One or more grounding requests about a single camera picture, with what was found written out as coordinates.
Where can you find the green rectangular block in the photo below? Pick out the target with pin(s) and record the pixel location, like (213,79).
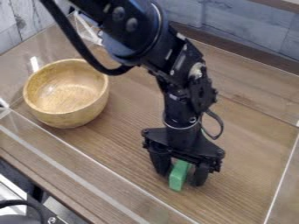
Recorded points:
(178,175)

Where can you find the clear acrylic corner bracket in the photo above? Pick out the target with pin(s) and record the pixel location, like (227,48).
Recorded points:
(87,30)

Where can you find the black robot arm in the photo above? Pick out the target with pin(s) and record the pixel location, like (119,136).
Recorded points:
(141,40)

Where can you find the wooden bowl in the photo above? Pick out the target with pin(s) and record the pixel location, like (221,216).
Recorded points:
(66,93)

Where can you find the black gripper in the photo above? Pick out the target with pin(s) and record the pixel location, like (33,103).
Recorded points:
(186,144)

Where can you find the black metal bracket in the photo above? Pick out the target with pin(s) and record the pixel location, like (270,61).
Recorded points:
(49,214)

